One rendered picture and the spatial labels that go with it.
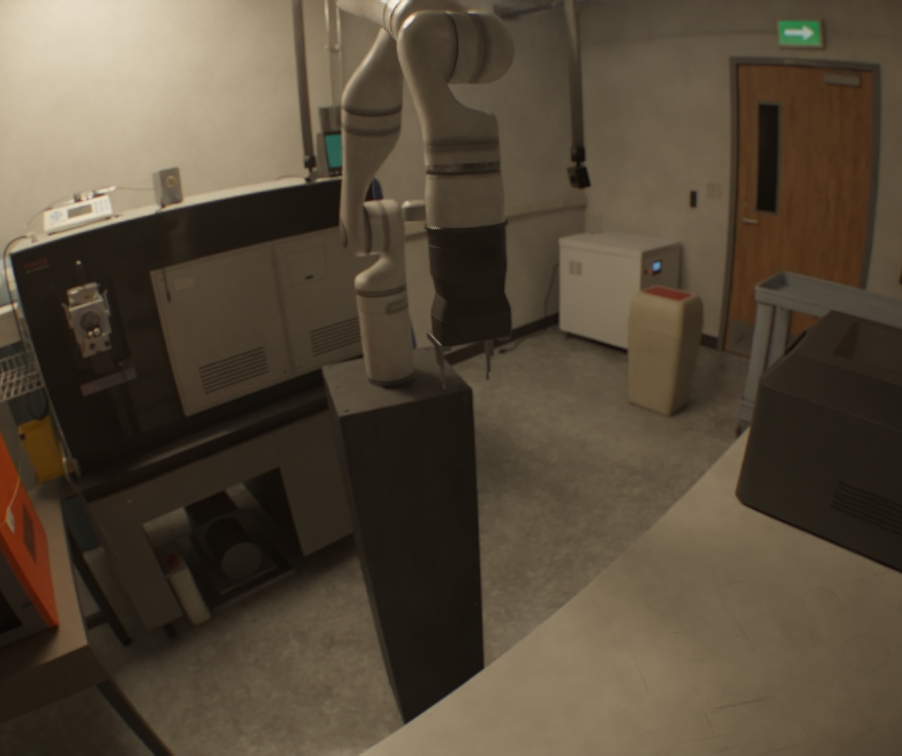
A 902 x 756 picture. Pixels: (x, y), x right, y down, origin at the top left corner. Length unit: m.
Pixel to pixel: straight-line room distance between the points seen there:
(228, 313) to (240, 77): 1.56
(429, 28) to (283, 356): 1.48
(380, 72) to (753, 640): 0.96
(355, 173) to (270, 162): 2.14
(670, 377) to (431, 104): 2.75
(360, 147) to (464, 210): 0.38
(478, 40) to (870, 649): 0.90
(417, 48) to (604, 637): 0.73
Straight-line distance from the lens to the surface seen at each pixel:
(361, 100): 0.82
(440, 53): 0.49
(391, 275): 0.94
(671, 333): 3.02
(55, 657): 1.29
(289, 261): 1.79
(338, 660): 1.94
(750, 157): 4.06
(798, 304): 2.73
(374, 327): 0.96
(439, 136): 0.49
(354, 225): 0.90
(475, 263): 0.50
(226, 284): 1.72
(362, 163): 0.85
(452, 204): 0.49
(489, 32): 0.51
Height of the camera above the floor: 1.52
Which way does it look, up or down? 24 degrees down
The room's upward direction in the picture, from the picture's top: 4 degrees counter-clockwise
